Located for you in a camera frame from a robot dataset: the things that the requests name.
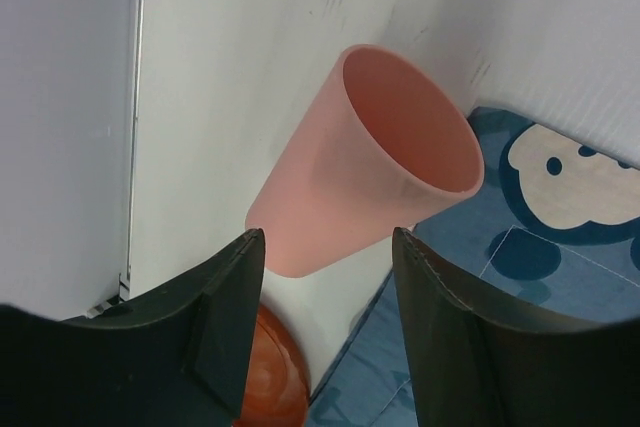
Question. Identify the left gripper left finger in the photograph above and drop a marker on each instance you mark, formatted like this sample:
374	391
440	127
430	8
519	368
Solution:
177	355

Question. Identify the pink plastic cup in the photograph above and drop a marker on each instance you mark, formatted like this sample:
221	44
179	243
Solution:
380	147

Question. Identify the blue letter-print cloth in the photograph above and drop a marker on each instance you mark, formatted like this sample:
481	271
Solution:
555	223

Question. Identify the left aluminium frame post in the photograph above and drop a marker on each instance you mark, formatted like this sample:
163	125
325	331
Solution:
134	47

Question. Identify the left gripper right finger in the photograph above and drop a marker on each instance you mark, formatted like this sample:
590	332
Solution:
479	356

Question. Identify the red plastic plate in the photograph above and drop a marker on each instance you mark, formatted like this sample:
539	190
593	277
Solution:
277	389

